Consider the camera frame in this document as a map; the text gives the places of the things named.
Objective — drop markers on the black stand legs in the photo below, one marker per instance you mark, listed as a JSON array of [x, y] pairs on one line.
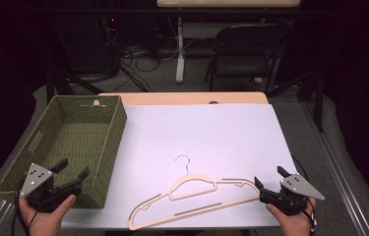
[[318, 98], [64, 83]]

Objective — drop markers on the person's left hand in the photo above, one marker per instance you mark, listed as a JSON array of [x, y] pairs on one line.
[[46, 219]]

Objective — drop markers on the person's right hand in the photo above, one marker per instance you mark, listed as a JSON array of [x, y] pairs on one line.
[[290, 223]]

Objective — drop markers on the black folding chair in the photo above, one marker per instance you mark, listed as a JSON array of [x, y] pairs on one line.
[[241, 62]]

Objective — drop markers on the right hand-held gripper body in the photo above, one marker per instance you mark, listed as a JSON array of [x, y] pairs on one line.
[[290, 193]]

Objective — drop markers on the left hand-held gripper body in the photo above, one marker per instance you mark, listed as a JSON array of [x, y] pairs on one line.
[[36, 179]]

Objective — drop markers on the white paper sheet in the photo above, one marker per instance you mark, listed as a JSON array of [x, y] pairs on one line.
[[205, 137]]

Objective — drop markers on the green woven basket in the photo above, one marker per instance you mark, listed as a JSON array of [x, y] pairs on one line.
[[83, 141]]

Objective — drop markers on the beige clothes hanger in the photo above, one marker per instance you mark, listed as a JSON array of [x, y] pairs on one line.
[[198, 209]]

